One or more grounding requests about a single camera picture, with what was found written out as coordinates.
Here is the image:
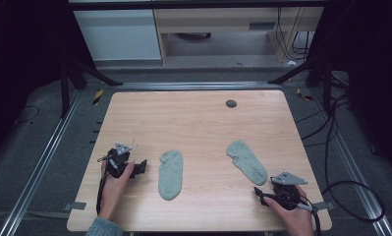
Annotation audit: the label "black metal stand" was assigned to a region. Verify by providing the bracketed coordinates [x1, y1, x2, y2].
[267, 32, 349, 116]
[59, 32, 124, 119]

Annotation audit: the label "aluminium floor rail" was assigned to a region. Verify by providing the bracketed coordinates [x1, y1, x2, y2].
[0, 90, 84, 236]
[310, 91, 392, 236]

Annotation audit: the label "person's right hand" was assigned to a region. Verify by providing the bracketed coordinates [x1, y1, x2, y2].
[263, 186, 315, 236]

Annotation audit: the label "hanging black cables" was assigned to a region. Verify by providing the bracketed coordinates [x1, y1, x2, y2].
[275, 7, 315, 62]

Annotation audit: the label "person's left hand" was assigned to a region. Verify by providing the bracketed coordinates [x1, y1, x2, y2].
[97, 160, 136, 221]

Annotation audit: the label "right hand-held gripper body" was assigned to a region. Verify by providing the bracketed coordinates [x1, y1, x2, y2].
[270, 171, 315, 212]

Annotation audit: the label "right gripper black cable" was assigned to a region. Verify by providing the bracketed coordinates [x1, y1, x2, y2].
[298, 194, 322, 236]

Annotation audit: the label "thin black floor cable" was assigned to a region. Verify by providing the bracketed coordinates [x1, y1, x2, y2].
[12, 105, 40, 128]

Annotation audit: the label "grey sleeve cuff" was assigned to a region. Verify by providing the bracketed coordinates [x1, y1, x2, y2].
[85, 216, 125, 236]

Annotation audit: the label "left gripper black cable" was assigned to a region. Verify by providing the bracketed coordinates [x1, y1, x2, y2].
[95, 155, 112, 215]

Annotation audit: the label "yellow black tape strip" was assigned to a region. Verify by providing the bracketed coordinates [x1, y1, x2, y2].
[91, 88, 105, 106]
[296, 88, 314, 102]

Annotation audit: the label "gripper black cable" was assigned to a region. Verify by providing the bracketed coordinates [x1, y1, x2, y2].
[298, 194, 322, 236]
[95, 155, 112, 215]

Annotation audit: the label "grey tape patch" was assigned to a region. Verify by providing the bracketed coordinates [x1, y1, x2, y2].
[312, 201, 336, 211]
[63, 201, 87, 211]

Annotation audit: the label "white cabinet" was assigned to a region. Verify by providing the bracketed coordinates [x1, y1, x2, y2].
[73, 9, 162, 62]

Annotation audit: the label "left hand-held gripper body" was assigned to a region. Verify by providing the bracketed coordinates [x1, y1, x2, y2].
[97, 142, 138, 179]

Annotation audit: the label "grey-green sock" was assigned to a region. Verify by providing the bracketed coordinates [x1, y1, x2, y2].
[157, 149, 184, 202]
[225, 140, 268, 187]

